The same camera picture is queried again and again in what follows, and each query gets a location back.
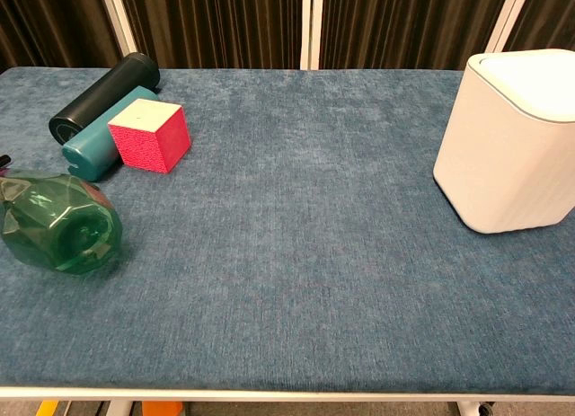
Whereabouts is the white plastic bin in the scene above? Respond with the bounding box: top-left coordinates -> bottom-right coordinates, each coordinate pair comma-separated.
432,49 -> 575,235

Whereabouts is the dark brown curtain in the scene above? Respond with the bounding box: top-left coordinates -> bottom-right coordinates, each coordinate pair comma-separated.
0,0 -> 575,75

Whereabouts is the green transparent plastic bottle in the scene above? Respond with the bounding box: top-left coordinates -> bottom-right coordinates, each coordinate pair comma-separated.
0,168 -> 124,275

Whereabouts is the pink cube with white face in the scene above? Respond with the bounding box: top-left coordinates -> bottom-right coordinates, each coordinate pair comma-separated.
107,97 -> 192,175

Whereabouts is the orange object under table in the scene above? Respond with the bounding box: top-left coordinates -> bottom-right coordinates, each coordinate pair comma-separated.
141,402 -> 184,416

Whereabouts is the white screen frame post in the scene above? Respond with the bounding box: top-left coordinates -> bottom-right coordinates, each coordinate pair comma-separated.
298,0 -> 322,71
96,0 -> 139,60
456,0 -> 532,71

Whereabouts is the white table frame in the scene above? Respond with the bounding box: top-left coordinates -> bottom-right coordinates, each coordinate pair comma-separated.
0,381 -> 575,416

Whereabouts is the blue fabric table cloth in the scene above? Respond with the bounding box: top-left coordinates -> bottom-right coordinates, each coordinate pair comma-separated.
0,66 -> 575,396

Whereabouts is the teal cylindrical bottle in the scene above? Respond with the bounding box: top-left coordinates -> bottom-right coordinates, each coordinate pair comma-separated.
61,85 -> 159,182

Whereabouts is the black cylindrical thermos bottle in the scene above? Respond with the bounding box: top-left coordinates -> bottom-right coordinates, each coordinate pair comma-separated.
49,52 -> 162,146

